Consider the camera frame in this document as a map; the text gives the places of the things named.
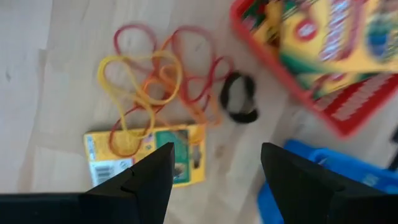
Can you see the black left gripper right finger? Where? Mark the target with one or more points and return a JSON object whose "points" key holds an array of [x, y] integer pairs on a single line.
{"points": [[292, 186]]}

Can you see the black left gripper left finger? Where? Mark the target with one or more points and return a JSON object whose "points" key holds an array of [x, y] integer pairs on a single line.
{"points": [[146, 186]]}

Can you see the small yellow green crayon box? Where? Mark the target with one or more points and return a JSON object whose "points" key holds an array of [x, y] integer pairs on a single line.
{"points": [[99, 146]]}

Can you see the blue plastic basket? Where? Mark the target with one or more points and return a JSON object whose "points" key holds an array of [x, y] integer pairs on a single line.
{"points": [[357, 169]]}

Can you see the red plastic basket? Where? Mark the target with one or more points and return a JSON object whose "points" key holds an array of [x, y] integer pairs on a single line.
{"points": [[273, 71]]}

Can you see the dark red rubber band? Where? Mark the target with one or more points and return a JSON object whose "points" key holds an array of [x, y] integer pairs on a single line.
{"points": [[135, 27]]}

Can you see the black loop band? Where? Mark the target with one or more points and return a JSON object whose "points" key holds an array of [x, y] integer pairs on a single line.
{"points": [[239, 118]]}

